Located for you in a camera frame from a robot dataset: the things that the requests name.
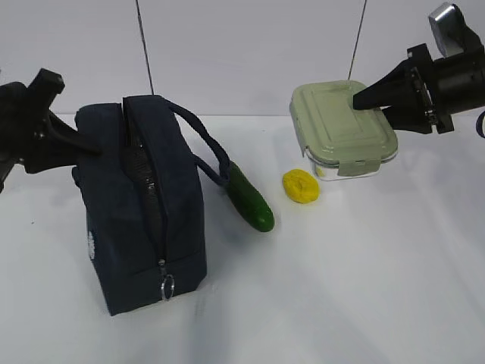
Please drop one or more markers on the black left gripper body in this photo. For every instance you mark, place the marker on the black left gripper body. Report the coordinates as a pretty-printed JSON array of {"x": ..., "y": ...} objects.
[{"x": 25, "y": 138}]

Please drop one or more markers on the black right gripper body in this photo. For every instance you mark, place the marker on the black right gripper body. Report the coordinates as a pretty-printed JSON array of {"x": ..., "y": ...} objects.
[{"x": 447, "y": 85}]

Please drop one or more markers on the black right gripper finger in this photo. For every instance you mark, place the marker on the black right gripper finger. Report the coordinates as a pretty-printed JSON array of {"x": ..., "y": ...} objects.
[
  {"x": 416, "y": 120},
  {"x": 395, "y": 89}
]

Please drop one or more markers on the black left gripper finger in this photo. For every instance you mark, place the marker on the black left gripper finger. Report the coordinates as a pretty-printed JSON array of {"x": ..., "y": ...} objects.
[{"x": 65, "y": 134}]

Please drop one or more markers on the glass container with green lid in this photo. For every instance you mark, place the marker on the glass container with green lid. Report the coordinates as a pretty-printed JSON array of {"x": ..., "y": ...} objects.
[{"x": 339, "y": 141}]

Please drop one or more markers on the dark navy lunch bag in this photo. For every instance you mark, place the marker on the dark navy lunch bag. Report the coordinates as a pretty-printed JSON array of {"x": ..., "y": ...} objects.
[{"x": 145, "y": 213}]

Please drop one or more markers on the yellow lemon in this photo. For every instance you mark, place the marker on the yellow lemon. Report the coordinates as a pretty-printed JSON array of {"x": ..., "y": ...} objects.
[{"x": 300, "y": 186}]

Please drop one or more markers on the green cucumber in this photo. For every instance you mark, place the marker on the green cucumber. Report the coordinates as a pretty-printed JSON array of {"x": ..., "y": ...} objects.
[{"x": 247, "y": 200}]

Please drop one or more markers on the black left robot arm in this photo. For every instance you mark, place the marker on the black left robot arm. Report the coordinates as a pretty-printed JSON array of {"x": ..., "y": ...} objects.
[{"x": 31, "y": 134}]

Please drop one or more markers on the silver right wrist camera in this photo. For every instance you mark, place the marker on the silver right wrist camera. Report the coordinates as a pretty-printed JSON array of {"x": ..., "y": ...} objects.
[{"x": 451, "y": 33}]

